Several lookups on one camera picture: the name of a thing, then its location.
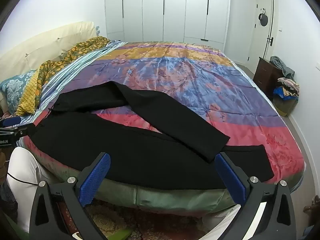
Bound person's left leg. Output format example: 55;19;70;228
6;146;58;233

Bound grey cloth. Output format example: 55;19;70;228
270;55;296;81

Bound patterned rug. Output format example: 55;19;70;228
57;199;208;240

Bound green satin bed skirt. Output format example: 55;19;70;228
31;152;305;215

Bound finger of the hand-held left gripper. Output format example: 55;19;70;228
1;116;23;129
0;124;36;140

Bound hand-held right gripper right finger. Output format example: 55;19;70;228
214;152;293;240

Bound black cable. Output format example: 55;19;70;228
9;174;40;187

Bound pink cloth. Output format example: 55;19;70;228
277;77;300;92

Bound blue cloth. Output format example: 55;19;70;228
273;86;299;98

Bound cream padded headboard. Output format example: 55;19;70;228
0;21;98;87

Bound black round door hanging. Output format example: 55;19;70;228
258;13;269;27

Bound black pants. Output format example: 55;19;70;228
28;81;274;190

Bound olive basket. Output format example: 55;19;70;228
272;96;299;117

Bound colourful floral satin quilt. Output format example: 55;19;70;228
24;41;307;183

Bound yellow orange floral cloth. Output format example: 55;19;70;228
15;36;111;117

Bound white door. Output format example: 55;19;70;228
246;0;278;68

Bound white wardrobe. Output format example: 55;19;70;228
104;0;232;53

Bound light blue striped sheet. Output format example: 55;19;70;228
32;39;128;120

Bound blue floral pillow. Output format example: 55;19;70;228
0;70;37;114

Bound green flat object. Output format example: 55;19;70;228
109;228;133;240

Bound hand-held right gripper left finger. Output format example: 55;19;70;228
29;152;112;240

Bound dark brown nightstand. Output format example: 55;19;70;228
252;56;285;98

